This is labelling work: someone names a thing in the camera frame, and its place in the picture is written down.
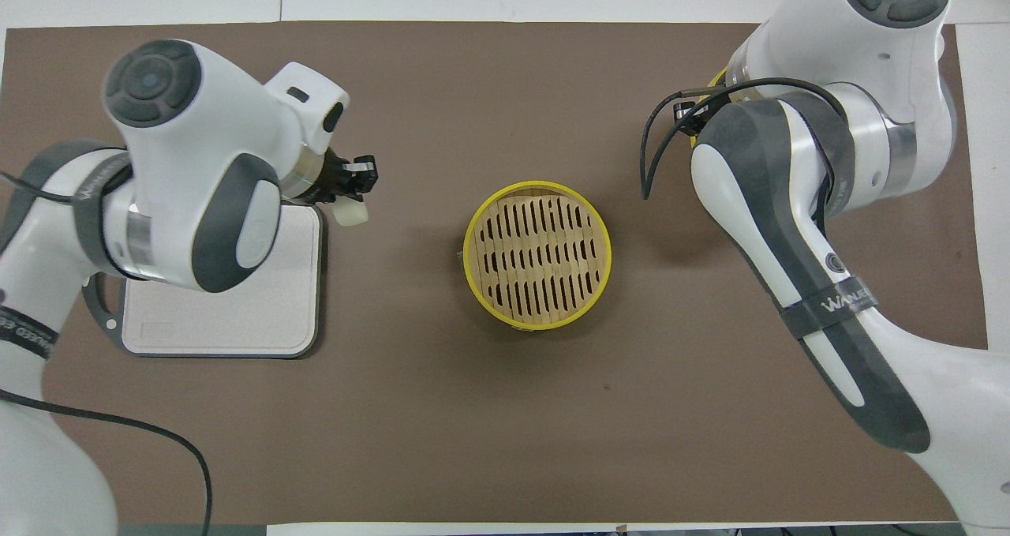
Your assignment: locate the yellow bamboo steamer basket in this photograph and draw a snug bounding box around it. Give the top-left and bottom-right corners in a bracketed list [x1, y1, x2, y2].
[462, 179, 613, 332]

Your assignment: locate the white cutting board grey rim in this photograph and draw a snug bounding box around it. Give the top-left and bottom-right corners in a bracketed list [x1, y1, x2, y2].
[81, 203, 325, 360]

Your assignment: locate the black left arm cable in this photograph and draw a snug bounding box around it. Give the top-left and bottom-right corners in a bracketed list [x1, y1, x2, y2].
[0, 169, 215, 536]

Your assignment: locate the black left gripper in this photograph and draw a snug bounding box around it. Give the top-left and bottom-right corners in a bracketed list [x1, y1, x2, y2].
[303, 149, 380, 206]

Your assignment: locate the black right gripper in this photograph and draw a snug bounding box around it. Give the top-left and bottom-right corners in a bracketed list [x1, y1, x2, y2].
[671, 86, 713, 129]

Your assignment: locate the yellow-rimmed woven steamer lid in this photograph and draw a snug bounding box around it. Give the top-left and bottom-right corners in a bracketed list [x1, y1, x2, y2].
[689, 66, 731, 150]

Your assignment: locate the brown table mat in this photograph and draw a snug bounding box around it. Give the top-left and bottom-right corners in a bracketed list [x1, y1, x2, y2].
[0, 21, 989, 525]

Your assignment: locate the cream white steamed bun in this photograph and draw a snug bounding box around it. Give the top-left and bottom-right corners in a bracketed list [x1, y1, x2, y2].
[331, 198, 370, 227]

